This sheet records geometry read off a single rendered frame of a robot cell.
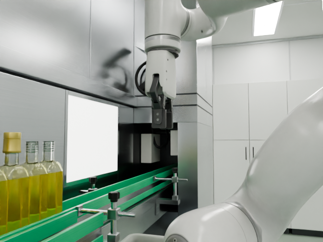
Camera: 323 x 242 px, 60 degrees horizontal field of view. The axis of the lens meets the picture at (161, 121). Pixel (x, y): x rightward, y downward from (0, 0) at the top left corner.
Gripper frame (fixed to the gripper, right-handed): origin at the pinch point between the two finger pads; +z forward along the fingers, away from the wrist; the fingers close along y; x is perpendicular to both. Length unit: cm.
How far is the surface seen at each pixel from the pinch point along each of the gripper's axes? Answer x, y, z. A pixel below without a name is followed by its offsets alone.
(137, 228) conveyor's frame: -24, -45, 40
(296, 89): 85, -365, -65
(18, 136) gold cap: -28.4, 12.7, 3.7
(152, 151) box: -38, -104, 12
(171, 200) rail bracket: -16, -68, 33
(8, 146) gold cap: -29.5, 14.2, 5.7
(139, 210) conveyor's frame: -24, -46, 33
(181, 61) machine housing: -16, -90, -39
